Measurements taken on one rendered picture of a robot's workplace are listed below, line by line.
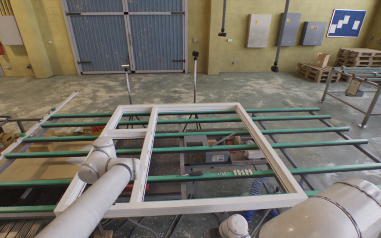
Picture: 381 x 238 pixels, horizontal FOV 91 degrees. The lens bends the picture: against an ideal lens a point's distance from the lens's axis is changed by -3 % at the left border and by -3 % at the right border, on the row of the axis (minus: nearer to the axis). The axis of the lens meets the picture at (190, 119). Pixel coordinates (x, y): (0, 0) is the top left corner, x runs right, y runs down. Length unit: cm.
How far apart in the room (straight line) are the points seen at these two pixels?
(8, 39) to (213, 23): 679
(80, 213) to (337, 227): 53
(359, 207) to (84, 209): 59
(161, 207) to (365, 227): 95
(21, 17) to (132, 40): 335
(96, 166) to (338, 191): 78
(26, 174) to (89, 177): 148
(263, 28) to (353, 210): 745
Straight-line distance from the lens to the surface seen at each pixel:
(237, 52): 777
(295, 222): 45
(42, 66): 841
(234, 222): 98
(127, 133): 193
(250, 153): 204
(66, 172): 213
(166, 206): 122
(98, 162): 87
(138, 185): 135
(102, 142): 95
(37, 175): 225
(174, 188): 177
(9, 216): 165
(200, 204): 122
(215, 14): 704
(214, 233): 116
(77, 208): 57
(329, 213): 47
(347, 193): 53
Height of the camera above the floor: 189
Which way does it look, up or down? 28 degrees down
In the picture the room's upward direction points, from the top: straight up
